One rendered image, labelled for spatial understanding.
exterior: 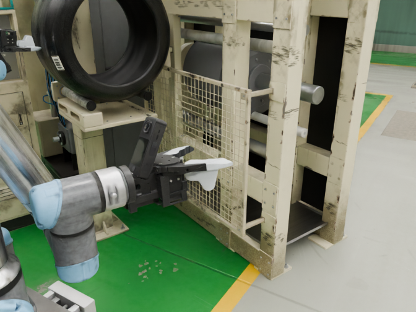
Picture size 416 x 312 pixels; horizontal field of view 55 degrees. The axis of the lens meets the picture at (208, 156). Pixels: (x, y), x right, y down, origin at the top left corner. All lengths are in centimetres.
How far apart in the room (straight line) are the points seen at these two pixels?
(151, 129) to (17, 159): 24
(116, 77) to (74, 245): 148
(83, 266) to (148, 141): 25
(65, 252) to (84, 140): 156
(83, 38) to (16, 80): 53
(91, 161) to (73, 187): 163
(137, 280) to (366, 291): 114
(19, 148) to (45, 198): 13
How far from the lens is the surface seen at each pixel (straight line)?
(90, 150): 230
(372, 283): 227
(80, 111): 188
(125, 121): 191
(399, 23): 1038
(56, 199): 69
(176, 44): 235
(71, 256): 74
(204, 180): 76
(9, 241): 86
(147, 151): 73
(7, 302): 72
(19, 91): 247
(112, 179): 71
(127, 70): 213
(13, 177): 79
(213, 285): 210
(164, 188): 75
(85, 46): 217
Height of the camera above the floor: 138
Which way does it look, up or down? 23 degrees down
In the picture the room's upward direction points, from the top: straight up
